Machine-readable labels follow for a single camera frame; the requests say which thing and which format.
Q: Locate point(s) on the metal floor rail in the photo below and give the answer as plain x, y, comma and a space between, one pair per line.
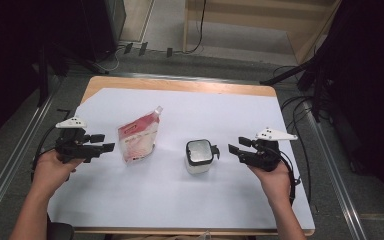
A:
338, 176
13, 156

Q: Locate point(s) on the metal floor strip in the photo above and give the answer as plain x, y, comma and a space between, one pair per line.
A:
186, 77

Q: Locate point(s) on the white container with black lid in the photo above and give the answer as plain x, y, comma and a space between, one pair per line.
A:
198, 153

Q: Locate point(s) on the white paper sheet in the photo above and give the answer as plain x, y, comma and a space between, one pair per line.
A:
180, 200

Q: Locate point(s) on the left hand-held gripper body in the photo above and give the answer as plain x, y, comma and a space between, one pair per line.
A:
73, 148

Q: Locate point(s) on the black metal stand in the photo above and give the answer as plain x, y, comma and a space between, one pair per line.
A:
315, 76

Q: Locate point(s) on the black tripod stand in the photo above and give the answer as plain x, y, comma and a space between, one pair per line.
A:
43, 73

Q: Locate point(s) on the person's left hand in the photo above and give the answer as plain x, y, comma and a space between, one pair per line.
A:
53, 173

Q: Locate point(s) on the person's right hand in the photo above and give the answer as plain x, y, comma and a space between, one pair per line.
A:
275, 183

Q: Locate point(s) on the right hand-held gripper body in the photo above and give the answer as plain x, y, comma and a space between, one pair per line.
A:
263, 156

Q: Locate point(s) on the light wooden frame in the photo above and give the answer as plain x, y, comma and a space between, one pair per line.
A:
300, 43

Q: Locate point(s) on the wooden table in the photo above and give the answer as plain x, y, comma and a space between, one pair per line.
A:
196, 86

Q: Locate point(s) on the red and white refill pouch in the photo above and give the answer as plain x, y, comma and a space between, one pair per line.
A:
138, 140

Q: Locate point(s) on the dark cabinet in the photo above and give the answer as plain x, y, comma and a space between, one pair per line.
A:
103, 26

